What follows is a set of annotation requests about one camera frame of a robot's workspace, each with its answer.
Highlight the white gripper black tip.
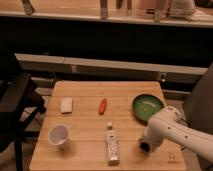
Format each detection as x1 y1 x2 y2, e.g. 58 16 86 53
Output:
140 135 160 153

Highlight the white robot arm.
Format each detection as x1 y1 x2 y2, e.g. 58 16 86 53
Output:
140 106 213 163

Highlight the orange carrot-shaped eraser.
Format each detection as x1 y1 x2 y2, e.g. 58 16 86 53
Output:
98 98 107 115

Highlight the white sponge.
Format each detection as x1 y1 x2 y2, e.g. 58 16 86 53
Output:
60 97 73 114

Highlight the dark grey chair right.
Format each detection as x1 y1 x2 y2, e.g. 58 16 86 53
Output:
183 63 213 134

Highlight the white paper cup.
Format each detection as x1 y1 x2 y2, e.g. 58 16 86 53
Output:
47 125 70 149

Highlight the black chair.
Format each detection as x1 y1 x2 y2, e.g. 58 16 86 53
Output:
0 54 46 171

